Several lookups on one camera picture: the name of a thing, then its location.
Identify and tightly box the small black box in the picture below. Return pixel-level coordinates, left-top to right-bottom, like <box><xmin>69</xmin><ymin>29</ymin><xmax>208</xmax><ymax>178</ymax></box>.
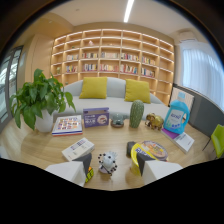
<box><xmin>126</xmin><ymin>141</ymin><xmax>137</xmax><ymax>158</ymax></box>

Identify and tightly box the purple chocolate box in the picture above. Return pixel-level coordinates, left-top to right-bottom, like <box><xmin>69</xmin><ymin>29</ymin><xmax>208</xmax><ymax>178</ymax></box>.
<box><xmin>82</xmin><ymin>107</ymin><xmax>110</xmax><ymax>129</ymax></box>

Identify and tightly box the rubik's cube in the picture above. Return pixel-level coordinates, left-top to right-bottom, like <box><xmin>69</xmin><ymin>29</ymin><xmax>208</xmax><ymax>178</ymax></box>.
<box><xmin>84</xmin><ymin>166</ymin><xmax>95</xmax><ymax>183</ymax></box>

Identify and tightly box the yellow round tin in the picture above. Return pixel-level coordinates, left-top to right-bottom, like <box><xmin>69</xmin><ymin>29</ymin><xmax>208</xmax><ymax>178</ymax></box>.
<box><xmin>130</xmin><ymin>140</ymin><xmax>169</xmax><ymax>177</ymax></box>

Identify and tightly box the white toy with beads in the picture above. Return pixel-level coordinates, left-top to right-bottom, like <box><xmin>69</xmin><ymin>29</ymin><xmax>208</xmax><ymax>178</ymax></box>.
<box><xmin>97</xmin><ymin>151</ymin><xmax>119</xmax><ymax>176</ymax></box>

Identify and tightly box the purple and white book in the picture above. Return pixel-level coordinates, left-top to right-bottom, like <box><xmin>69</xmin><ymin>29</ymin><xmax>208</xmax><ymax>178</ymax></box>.
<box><xmin>161</xmin><ymin>128</ymin><xmax>196</xmax><ymax>155</ymax></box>

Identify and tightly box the colourful cover book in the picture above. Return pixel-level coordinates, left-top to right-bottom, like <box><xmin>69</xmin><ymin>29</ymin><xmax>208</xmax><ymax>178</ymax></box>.
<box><xmin>51</xmin><ymin>115</ymin><xmax>84</xmax><ymax>137</ymax></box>

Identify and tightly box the golden elephant figurine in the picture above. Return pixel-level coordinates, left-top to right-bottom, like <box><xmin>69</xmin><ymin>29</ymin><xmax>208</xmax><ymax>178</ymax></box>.
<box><xmin>144</xmin><ymin>112</ymin><xmax>165</xmax><ymax>131</ymax></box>

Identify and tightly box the blue detergent bottle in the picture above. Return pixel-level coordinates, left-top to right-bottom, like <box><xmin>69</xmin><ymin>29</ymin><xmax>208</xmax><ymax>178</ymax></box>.
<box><xmin>163</xmin><ymin>91</ymin><xmax>191</xmax><ymax>135</ymax></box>

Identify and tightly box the green ceramic cactus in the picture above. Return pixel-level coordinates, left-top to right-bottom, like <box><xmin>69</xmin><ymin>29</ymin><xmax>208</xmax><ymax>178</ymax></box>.
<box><xmin>129</xmin><ymin>99</ymin><xmax>145</xmax><ymax>129</ymax></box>

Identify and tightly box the small glass globe ornament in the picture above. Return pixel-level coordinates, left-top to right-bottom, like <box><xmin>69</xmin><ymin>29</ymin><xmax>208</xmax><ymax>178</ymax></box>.
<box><xmin>110</xmin><ymin>112</ymin><xmax>126</xmax><ymax>129</ymax></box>

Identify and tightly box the green chair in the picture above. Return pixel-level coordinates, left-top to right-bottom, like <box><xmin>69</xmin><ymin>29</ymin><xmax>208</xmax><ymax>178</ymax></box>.
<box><xmin>202</xmin><ymin>123</ymin><xmax>224</xmax><ymax>159</ymax></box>

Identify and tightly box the green potted plant white pot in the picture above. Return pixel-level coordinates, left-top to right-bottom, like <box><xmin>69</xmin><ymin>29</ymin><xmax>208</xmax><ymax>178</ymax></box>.
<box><xmin>9</xmin><ymin>68</ymin><xmax>77</xmax><ymax>134</ymax></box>

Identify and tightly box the grey sofa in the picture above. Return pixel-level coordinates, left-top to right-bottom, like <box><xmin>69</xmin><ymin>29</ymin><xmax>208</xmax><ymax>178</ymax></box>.
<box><xmin>53</xmin><ymin>77</ymin><xmax>171</xmax><ymax>123</ymax></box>

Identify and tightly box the yellow cushion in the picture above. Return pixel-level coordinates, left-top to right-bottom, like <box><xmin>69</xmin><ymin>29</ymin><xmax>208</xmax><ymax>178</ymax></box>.
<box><xmin>79</xmin><ymin>76</ymin><xmax>109</xmax><ymax>100</ymax></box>
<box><xmin>124</xmin><ymin>78</ymin><xmax>152</xmax><ymax>104</ymax></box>

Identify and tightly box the white curtain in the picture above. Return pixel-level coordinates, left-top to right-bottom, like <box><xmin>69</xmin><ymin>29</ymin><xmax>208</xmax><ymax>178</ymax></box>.
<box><xmin>181</xmin><ymin>48</ymin><xmax>224</xmax><ymax>111</ymax></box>

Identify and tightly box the air conditioner unit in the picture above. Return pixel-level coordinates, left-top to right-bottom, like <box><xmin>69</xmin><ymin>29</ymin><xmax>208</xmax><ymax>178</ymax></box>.
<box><xmin>178</xmin><ymin>30</ymin><xmax>199</xmax><ymax>44</ymax></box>

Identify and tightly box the ceiling strip light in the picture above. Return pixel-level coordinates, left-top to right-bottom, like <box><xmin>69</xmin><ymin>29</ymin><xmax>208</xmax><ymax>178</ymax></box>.
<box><xmin>123</xmin><ymin>0</ymin><xmax>135</xmax><ymax>24</ymax></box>

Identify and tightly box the wooden bookshelf wall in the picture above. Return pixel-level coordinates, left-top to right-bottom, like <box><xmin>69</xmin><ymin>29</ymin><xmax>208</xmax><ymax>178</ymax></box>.
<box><xmin>50</xmin><ymin>28</ymin><xmax>175</xmax><ymax>106</ymax></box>

